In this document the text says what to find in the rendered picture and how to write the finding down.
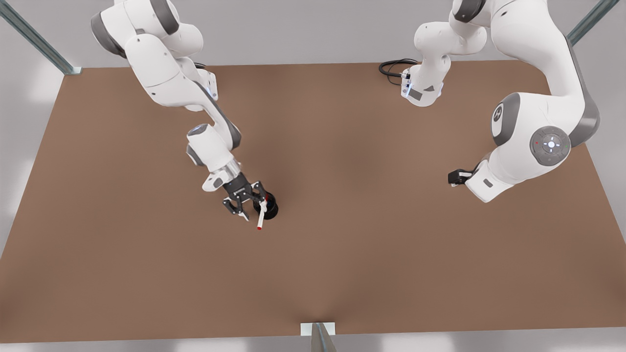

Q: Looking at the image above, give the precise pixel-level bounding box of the silver frame post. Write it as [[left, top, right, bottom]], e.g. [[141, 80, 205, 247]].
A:
[[300, 322, 337, 352], [0, 0, 83, 76], [566, 0, 621, 45]]

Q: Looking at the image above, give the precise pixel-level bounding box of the black cable loop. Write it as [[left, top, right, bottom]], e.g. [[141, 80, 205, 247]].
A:
[[379, 59, 419, 86]]

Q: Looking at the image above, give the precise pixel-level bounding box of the black round pen holder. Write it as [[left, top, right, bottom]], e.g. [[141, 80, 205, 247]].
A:
[[253, 192, 279, 220]]

